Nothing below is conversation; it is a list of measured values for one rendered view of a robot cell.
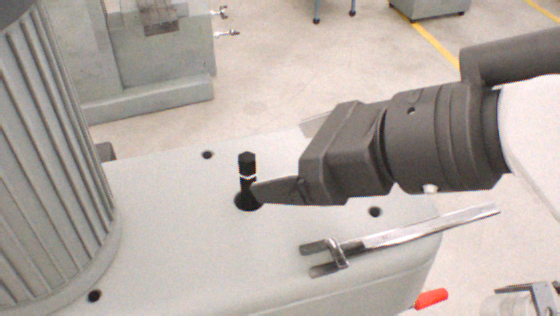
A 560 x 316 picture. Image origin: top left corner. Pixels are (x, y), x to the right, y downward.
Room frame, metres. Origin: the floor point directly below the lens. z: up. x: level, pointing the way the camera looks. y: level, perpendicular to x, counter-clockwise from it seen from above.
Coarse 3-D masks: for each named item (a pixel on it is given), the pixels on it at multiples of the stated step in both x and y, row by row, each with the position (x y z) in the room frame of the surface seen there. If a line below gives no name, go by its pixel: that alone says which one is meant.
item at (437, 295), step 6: (444, 288) 0.35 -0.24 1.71; (420, 294) 0.34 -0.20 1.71; (426, 294) 0.34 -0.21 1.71; (432, 294) 0.33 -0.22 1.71; (438, 294) 0.33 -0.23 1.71; (444, 294) 0.34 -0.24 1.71; (420, 300) 0.33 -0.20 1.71; (426, 300) 0.33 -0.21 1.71; (432, 300) 0.33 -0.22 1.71; (438, 300) 0.33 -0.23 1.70; (444, 300) 0.33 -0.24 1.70; (414, 306) 0.32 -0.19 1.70; (420, 306) 0.32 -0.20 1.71; (426, 306) 0.32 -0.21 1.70
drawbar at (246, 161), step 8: (248, 152) 0.37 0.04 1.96; (240, 160) 0.36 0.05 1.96; (248, 160) 0.36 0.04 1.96; (240, 168) 0.36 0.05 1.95; (248, 168) 0.35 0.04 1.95; (240, 176) 0.36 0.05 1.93; (248, 176) 0.35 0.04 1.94; (256, 176) 0.36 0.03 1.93; (240, 184) 0.36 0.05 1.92; (248, 184) 0.35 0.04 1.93; (248, 192) 0.35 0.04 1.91; (248, 200) 0.35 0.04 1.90; (256, 200) 0.36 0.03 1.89; (248, 208) 0.35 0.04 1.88; (256, 208) 0.36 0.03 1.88
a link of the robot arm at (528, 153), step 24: (528, 96) 0.22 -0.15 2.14; (552, 96) 0.22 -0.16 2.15; (504, 120) 0.22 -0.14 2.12; (528, 120) 0.21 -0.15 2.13; (552, 120) 0.21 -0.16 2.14; (504, 144) 0.21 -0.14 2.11; (528, 144) 0.21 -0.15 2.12; (552, 144) 0.20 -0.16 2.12; (528, 168) 0.20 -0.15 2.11; (552, 168) 0.19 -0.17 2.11; (552, 192) 0.18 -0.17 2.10
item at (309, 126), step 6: (318, 114) 0.39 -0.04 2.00; (324, 114) 0.38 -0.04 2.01; (306, 120) 0.39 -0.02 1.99; (312, 120) 0.38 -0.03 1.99; (318, 120) 0.38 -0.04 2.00; (324, 120) 0.38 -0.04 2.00; (300, 126) 0.39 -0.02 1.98; (306, 126) 0.39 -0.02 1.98; (312, 126) 0.38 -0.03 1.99; (318, 126) 0.38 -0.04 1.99; (306, 132) 0.39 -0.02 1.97; (312, 132) 0.38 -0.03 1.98
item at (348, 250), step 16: (464, 208) 0.34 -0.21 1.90; (480, 208) 0.34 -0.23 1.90; (496, 208) 0.34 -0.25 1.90; (416, 224) 0.32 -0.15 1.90; (432, 224) 0.32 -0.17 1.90; (448, 224) 0.32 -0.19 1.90; (464, 224) 0.32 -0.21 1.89; (336, 240) 0.30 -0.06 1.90; (352, 240) 0.30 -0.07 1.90; (368, 240) 0.30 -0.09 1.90; (384, 240) 0.30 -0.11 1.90; (400, 240) 0.30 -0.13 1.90; (336, 256) 0.28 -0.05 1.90; (352, 256) 0.28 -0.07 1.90; (320, 272) 0.26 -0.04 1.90; (336, 272) 0.26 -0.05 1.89
